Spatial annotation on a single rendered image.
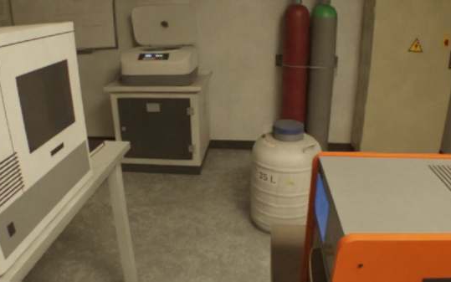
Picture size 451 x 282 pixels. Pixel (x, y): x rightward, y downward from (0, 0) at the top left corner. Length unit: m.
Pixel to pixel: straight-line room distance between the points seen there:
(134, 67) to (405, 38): 2.30
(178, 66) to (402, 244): 2.61
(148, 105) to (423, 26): 2.43
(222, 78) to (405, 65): 1.69
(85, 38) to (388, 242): 3.64
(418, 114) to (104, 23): 3.11
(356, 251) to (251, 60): 3.09
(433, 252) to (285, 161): 1.65
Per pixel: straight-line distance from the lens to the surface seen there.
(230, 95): 3.68
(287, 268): 1.20
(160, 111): 3.12
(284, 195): 2.33
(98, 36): 3.90
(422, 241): 0.65
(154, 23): 3.53
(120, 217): 1.76
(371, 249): 0.63
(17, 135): 0.97
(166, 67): 3.06
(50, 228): 1.13
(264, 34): 3.56
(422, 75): 3.53
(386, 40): 3.36
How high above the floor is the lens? 1.48
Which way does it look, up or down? 21 degrees down
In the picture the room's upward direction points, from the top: 1 degrees counter-clockwise
